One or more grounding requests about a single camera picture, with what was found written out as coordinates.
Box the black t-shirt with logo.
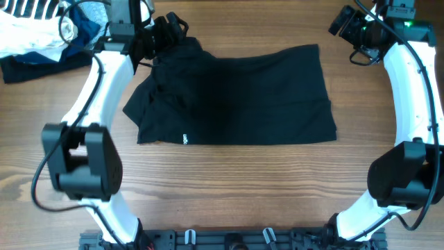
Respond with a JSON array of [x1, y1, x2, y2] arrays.
[[123, 37, 336, 145]]

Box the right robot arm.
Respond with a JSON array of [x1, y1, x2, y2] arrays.
[[321, 1, 443, 249]]

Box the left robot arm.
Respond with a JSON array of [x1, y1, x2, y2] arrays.
[[31, 12, 188, 249]]

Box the navy blue garment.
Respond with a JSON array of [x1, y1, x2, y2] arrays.
[[15, 7, 100, 65]]

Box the black white striped garment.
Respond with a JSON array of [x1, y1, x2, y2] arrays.
[[1, 0, 70, 19]]

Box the white garment on pile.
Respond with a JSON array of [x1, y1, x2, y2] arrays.
[[1, 11, 78, 62]]

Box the black folded garment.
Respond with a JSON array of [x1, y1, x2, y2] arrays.
[[1, 48, 92, 84]]

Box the left black cable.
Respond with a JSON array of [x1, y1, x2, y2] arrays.
[[30, 0, 157, 249]]

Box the left grey rail clamp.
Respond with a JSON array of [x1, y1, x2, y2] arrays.
[[184, 229, 196, 245]]

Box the grey rail clamp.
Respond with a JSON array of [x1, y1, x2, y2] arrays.
[[262, 227, 278, 250], [184, 229, 196, 245]]

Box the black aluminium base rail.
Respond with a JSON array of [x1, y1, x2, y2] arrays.
[[78, 227, 389, 250]]

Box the right grey rail clamp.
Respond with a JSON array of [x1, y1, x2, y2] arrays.
[[262, 227, 278, 250]]

